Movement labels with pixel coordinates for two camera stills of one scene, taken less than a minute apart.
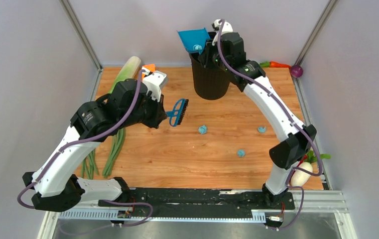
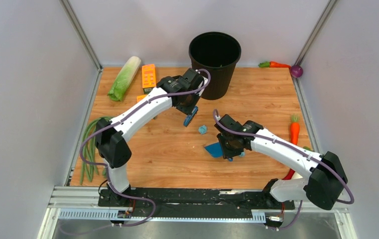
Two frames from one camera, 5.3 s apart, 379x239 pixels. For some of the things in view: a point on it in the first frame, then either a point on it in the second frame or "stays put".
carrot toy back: [273, 64] stays put
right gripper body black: [212, 58] to [229, 149]
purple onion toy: [296, 70] stays put
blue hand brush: [179, 110] to [189, 118]
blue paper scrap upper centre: [202, 129] stays put
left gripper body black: [150, 112] to [190, 102]
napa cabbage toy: [128, 71] stays put
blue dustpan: [194, 40] to [215, 150]
